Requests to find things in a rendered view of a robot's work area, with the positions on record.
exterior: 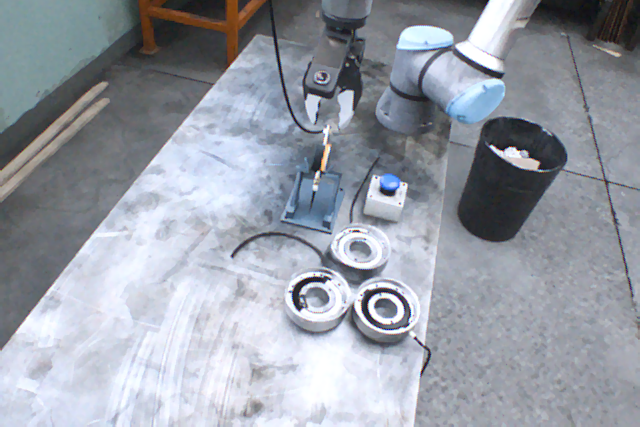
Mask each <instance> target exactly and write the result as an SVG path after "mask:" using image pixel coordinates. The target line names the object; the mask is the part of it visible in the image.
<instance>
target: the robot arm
mask: <svg viewBox="0 0 640 427"><path fill-rule="evenodd" d="M371 2H372V0H322V14H321V19H322V20H323V21H324V22H325V23H326V24H328V25H326V26H325V27H324V29H323V32H322V35H321V38H320V40H319V43H318V45H317V49H316V53H315V54H314V56H313V61H312V62H309V64H308V69H307V71H305V73H304V75H303V79H302V89H303V97H304V101H305V106H306V111H308V114H309V117H310V119H311V122H312V124H313V125H314V126H315V125H316V123H317V118H318V110H319V107H320V105H321V104H320V100H321V99H322V98H324V99H328V100H329V99H332V98H333V96H335V93H336V89H337V86H338V85H339V87H340V88H341V91H340V93H339V95H338V102H339V104H340V106H341V109H340V112H339V116H340V120H339V124H338V128H339V131H343V130H344V129H345V128H346V127H347V125H348V124H349V122H350V119H351V117H352V115H353V113H354V111H355V109H356V107H357V104H358V102H359V100H360V98H361V95H363V91H364V81H362V79H361V74H362V73H361V72H359V70H360V67H361V63H362V58H363V52H364V47H365V40H366V38H361V37H357V29H359V28H361V27H363V26H365V24H366V21H367V16H368V14H369V13H370V8H371ZM539 2H540V0H490V1H489V3H488V4H487V6H486V8H485V10H484V11H483V13H482V15H481V17H480V18H479V20H478V22H477V24H475V26H474V28H473V30H472V31H471V33H470V34H471V35H470V37H469V38H468V40H466V41H464V42H461V43H458V44H457V45H456V47H455V48H451V45H452V44H453V36H452V35H451V34H450V33H449V32H447V31H445V30H443V29H439V28H435V27H427V26H419V27H412V28H408V29H406V30H404V31H403V32H402V34H401V35H400V39H399V42H398V45H397V46H396V48H397V50H396V55H395V59H394V63H393V68H392V72H391V76H390V81H389V86H388V87H387V89H386V90H385V92H384V93H383V95H382V96H381V98H380V100H379V101H378V104H377V108H376V116H377V118H378V121H379V122H380V123H381V124H382V125H383V126H384V127H386V128H387V129H390V130H392V131H394V132H397V133H400V134H405V135H423V134H426V133H428V132H430V131H432V130H433V129H434V127H435V125H436V122H437V118H438V112H437V105H438V106H439V107H441V108H442V110H443V111H444V112H446V114H447V115H448V116H450V117H452V118H454V119H455V120H457V121H458V122H460V123H462V124H472V123H476V122H478V121H480V120H482V119H484V118H485V117H487V116H488V115H489V114H491V113H492V112H493V111H494V110H495V109H496V108H497V107H498V106H499V104H500V103H501V101H502V100H503V98H504V96H505V94H504V92H505V87H504V85H503V83H502V81H501V78H502V77H503V75H504V73H505V72H506V68H505V64H504V60H505V58H506V56H507V55H508V53H509V52H510V50H511V48H512V47H513V45H514V44H515V42H516V40H517V39H518V36H519V34H520V32H521V31H522V29H523V28H524V27H525V25H526V24H527V22H528V21H529V19H530V17H531V16H532V14H533V13H534V11H535V9H536V6H537V5H538V3H539ZM329 25H330V26H329ZM357 41H361V42H362V43H360V42H357ZM344 86H346V87H344ZM343 87H344V88H343Z"/></svg>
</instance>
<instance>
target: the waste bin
mask: <svg viewBox="0 0 640 427"><path fill-rule="evenodd" d="M490 146H493V147H495V148H496V149H497V150H499V151H502V152H504V151H505V149H507V148H509V147H511V148H515V149H516V150H517V151H522V150H525V151H527V152H528V156H529V157H526V158H532V159H534V160H537V161H539V162H540V164H539V166H538V168H537V169H538V170H531V169H526V168H523V166H520V165H517V164H514V163H512V162H510V161H508V160H506V159H504V158H503V157H501V156H500V155H498V154H497V153H496V152H495V151H494V150H493V149H492V148H491V147H490ZM566 162H567V151H566V149H565V147H564V145H563V144H562V142H561V141H560V140H559V138H558V137H557V136H556V135H555V134H554V133H552V132H551V131H550V130H549V129H547V128H546V127H544V126H542V125H540V124H537V123H535V122H532V121H530V119H526V118H522V117H517V116H498V117H494V118H491V119H489V120H488V121H486V122H485V123H484V125H483V126H482V128H481V132H480V138H479V141H478V143H477V147H476V151H475V154H474V159H473V162H472V166H471V169H470V173H469V176H468V179H467V182H466V185H465V189H464V192H463V195H462V198H461V201H460V205H459V209H457V214H458V218H460V220H461V222H462V223H463V224H464V226H465V227H466V228H467V229H468V230H470V231H471V232H472V233H474V234H475V235H477V236H479V237H481V239H484V240H487V241H491V242H496V241H506V240H509V239H512V238H513V237H515V236H516V235H517V233H518V232H519V230H520V229H521V227H522V226H523V225H524V223H525V222H526V220H527V219H528V217H529V216H530V214H531V213H532V212H533V210H534V208H535V206H536V205H537V203H538V202H539V201H540V199H541V198H542V196H543V195H544V193H545V192H546V190H547V189H548V188H549V187H550V186H551V184H552V183H553V182H554V180H555V179H556V178H557V176H558V175H559V173H560V172H561V170H562V169H563V167H564V166H565V164H566Z"/></svg>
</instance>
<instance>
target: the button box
mask: <svg viewBox="0 0 640 427"><path fill-rule="evenodd" d="M380 178H381V177H377V176H373V179H372V182H371V185H370V189H369V192H368V196H367V201H366V205H365V209H364V213H363V214H365V215H369V216H373V217H377V218H380V219H384V220H389V221H393V222H397V223H398V221H399V218H400V215H401V212H402V208H403V204H404V198H405V193H406V188H407V184H406V183H402V182H400V187H399V188H398V189H397V190H392V191H387V190H385V189H384V188H382V187H381V186H380V184H379V180H380Z"/></svg>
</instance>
